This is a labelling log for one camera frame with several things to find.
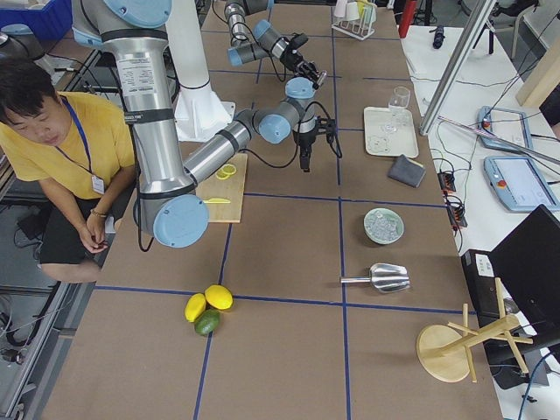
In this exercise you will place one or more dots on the cream bear serving tray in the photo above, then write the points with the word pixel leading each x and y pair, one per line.
pixel 385 137

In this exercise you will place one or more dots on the clear wine glass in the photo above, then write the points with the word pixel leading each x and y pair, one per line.
pixel 397 104

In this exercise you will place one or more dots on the steel muddler black tip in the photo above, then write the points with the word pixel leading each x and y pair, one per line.
pixel 321 78

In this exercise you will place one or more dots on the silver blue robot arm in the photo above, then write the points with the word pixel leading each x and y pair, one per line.
pixel 248 45
pixel 167 206

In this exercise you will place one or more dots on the yellow plastic knife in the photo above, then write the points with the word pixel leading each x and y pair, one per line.
pixel 217 201

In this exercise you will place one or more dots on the bamboo cutting board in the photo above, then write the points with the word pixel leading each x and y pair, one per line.
pixel 232 189

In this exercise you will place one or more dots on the blue storage bin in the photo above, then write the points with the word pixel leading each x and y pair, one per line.
pixel 50 22

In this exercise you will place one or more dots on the metal ice scoop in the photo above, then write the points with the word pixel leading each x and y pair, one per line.
pixel 383 277

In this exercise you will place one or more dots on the wooden cup tree stand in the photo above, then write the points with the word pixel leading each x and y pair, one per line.
pixel 445 353

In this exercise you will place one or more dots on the whole green lime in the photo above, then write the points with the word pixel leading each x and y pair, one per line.
pixel 207 322

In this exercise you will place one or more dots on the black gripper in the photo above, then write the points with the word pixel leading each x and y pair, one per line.
pixel 301 65
pixel 304 141

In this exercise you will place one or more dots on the blue teach pendant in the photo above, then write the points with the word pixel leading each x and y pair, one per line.
pixel 518 184
pixel 507 124

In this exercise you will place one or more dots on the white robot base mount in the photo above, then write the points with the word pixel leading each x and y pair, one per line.
pixel 199 112

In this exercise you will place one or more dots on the white wire cup rack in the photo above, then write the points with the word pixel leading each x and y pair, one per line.
pixel 355 18

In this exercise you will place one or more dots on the whole yellow lemon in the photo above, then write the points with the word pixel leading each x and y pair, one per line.
pixel 219 297
pixel 195 306

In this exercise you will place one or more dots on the black orange power strip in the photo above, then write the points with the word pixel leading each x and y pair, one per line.
pixel 455 206

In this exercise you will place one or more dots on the aluminium frame post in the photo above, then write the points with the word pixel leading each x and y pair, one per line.
pixel 479 15

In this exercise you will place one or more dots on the far blue teach pendant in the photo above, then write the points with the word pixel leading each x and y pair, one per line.
pixel 507 124

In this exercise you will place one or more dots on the near blue teach pendant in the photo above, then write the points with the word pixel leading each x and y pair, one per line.
pixel 518 184

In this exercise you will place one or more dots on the green bowl of ice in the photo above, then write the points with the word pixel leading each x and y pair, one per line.
pixel 383 226

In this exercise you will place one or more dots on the black monitor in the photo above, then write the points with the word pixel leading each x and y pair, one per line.
pixel 527 262

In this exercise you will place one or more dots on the black desktop box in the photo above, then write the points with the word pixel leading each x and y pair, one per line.
pixel 480 280

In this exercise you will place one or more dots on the person in yellow shirt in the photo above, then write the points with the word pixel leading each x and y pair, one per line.
pixel 77 146

